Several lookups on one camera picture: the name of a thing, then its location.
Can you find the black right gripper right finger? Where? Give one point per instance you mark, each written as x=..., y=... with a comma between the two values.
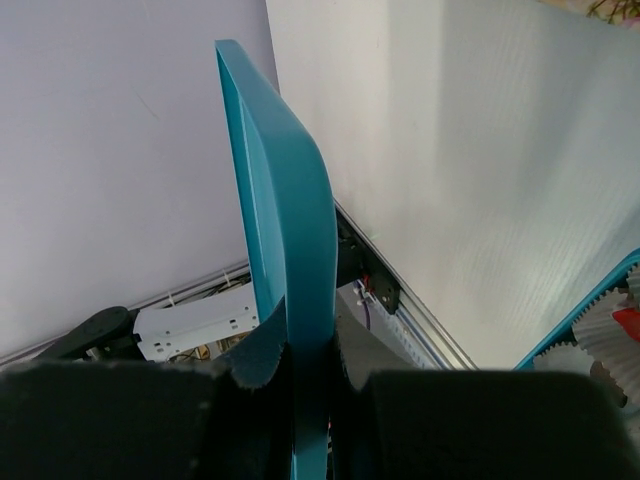
x=390, y=420

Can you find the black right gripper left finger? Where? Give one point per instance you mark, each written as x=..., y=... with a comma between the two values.
x=229, y=418

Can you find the teal tin box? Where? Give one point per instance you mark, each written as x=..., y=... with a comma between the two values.
x=589, y=334

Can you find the red chocolate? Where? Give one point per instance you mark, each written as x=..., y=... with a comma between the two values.
x=629, y=320

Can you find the teal tin lid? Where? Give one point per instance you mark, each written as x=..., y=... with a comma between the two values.
x=289, y=221

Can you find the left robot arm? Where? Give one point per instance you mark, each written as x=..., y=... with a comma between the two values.
x=198, y=391

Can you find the floral serving tray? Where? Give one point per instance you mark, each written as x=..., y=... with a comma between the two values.
x=621, y=13

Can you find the slotted cable duct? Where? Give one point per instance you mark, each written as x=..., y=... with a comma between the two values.
x=408, y=342

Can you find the aluminium rail frame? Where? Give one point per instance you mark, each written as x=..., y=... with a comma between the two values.
x=430, y=330

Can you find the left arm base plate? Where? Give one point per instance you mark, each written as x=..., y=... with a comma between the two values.
x=358, y=261

